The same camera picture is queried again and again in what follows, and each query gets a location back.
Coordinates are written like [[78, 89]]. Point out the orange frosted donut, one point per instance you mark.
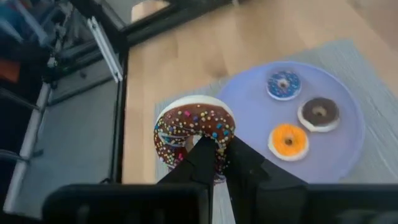
[[280, 146]]

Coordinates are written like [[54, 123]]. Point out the purple plate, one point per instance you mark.
[[248, 102]]

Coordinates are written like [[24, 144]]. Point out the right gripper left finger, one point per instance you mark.
[[199, 168]]

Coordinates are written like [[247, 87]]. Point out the grey woven placemat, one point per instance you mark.
[[373, 93]]

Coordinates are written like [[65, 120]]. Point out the blue frosted donut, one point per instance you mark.
[[275, 90]]

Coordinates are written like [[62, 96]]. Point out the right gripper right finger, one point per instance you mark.
[[255, 186]]

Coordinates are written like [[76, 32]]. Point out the chocolate frosted donut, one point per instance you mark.
[[329, 119]]

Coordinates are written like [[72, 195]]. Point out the silver aluminium bar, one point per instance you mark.
[[105, 49]]

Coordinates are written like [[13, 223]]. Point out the grey metal pole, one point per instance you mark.
[[28, 146]]

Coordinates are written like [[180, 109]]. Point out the chocolate donut with sprinkles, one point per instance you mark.
[[183, 124]]

